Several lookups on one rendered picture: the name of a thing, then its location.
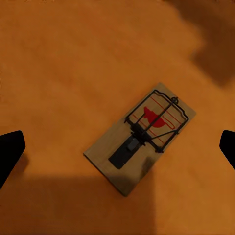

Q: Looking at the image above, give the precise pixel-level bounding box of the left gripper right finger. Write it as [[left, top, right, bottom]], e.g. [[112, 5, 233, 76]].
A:
[[219, 130, 235, 170]]

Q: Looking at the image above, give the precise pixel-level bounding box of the mousetrap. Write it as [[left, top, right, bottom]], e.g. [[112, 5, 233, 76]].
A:
[[84, 82, 196, 197]]

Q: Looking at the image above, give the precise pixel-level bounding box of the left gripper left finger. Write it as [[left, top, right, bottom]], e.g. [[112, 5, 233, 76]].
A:
[[0, 130, 25, 188]]

